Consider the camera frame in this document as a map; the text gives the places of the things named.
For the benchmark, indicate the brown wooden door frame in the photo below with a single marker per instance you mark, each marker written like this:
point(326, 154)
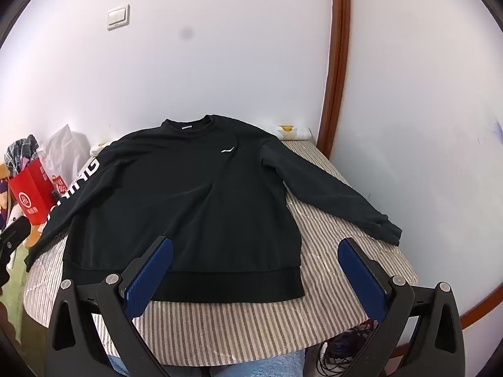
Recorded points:
point(336, 66)

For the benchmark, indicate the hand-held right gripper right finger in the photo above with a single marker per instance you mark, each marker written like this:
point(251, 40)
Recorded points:
point(359, 273)

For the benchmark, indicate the black sweatshirt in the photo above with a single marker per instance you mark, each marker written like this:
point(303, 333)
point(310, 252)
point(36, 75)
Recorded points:
point(177, 196)

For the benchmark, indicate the person's blue jeans legs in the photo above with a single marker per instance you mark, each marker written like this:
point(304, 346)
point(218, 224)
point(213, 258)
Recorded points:
point(255, 367)

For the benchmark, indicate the plaid cloth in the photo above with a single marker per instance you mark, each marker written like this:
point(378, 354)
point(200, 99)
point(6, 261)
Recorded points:
point(21, 153)

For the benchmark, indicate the white plastic bag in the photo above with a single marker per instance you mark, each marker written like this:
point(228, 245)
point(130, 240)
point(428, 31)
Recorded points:
point(63, 153)

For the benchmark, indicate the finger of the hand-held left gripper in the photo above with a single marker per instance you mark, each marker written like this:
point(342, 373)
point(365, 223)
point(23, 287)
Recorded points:
point(11, 239)

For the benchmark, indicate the floral pillow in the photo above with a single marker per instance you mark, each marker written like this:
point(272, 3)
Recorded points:
point(292, 132)

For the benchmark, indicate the white wall switch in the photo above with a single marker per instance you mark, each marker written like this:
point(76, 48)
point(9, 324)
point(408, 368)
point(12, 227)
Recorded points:
point(118, 17)

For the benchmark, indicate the striped bed cover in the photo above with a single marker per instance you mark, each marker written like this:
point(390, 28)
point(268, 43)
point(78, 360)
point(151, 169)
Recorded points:
point(243, 322)

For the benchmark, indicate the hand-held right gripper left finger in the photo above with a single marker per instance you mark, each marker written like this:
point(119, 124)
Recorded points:
point(151, 271)

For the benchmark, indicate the red paper bag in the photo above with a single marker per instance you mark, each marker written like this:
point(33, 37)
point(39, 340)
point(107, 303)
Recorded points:
point(31, 196)

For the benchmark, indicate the brown wooden baseboard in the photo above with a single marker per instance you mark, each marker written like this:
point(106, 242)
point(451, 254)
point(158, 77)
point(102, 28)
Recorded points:
point(481, 306)

